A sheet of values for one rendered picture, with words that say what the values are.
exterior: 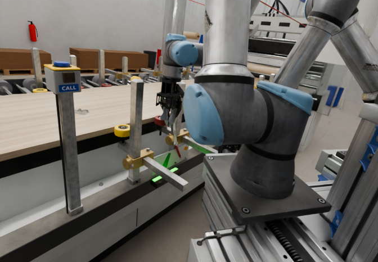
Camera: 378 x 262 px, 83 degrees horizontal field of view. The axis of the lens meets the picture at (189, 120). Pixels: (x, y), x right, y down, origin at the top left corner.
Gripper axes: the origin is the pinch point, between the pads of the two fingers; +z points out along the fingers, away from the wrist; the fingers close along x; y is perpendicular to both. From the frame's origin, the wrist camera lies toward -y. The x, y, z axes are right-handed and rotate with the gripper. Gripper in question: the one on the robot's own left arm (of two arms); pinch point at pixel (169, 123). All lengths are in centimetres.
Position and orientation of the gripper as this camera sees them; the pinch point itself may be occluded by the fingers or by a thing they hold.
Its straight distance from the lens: 91.2
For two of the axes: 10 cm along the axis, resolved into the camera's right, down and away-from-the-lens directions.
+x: 9.3, 2.3, -2.8
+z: -1.3, 9.3, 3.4
